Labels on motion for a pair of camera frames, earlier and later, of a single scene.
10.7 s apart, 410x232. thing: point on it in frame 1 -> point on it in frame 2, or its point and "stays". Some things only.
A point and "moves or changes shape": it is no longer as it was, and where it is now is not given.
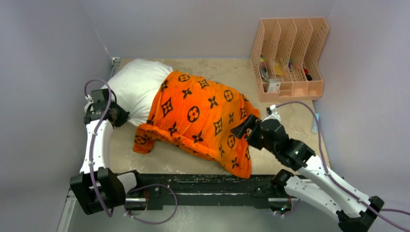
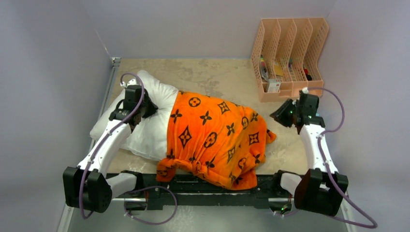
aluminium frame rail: (70, 195) stays
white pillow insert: (134, 83) -> (149, 137)
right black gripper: (252, 123) -> (279, 114)
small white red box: (274, 85) stays
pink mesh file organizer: (285, 57) stays
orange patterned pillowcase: (198, 115) moves or changes shape
